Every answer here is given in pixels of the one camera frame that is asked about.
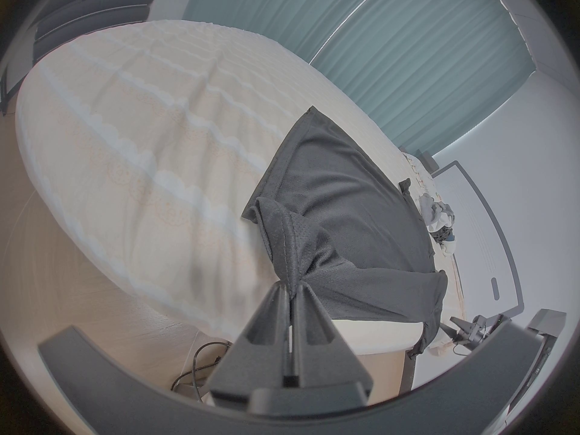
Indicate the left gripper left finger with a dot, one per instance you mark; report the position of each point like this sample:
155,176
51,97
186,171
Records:
258,356

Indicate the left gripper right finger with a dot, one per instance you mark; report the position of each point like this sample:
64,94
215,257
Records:
326,356

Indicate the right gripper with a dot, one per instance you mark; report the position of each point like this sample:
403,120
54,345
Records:
480,331

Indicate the black T-shirt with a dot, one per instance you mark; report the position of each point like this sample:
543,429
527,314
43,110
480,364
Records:
344,206

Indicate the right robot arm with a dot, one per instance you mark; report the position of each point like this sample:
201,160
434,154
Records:
546,322

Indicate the pile of clothes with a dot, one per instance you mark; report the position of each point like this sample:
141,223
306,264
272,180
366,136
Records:
437,218

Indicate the bed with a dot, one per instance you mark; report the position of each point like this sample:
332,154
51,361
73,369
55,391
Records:
136,129

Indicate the white printed pillow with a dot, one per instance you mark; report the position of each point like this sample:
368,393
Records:
421,179

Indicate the grey bedside table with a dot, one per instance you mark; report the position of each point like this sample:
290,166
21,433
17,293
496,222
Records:
427,160

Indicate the blue-green curtain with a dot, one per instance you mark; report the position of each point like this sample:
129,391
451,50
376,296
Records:
430,61
272,7

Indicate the black chest of drawers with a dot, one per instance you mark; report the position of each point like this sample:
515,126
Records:
90,21

